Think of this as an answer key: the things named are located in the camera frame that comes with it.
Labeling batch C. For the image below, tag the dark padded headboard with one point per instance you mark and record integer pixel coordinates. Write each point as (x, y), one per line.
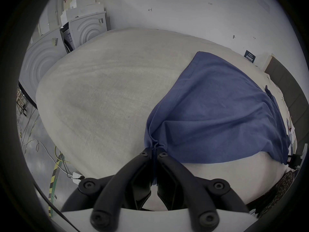
(289, 86)

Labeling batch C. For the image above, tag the white washing machine with cartons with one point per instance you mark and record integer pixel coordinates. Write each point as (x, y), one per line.
(87, 30)

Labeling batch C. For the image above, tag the dark blue shirt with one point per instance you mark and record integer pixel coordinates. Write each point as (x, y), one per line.
(217, 105)

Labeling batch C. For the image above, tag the small dark blue wall sign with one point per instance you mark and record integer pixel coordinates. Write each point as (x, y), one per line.
(249, 56)

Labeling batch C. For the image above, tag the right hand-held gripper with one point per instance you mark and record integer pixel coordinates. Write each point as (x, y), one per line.
(295, 160)

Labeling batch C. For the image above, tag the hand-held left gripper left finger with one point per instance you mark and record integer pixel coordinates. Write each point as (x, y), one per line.
(108, 197)

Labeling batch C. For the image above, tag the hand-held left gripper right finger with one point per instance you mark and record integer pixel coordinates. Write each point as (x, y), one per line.
(193, 194)

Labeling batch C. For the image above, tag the bed with beige sheet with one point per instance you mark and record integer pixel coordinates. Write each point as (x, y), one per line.
(96, 93)

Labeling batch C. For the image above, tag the white power adapter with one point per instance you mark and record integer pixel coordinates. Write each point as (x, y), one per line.
(77, 177)

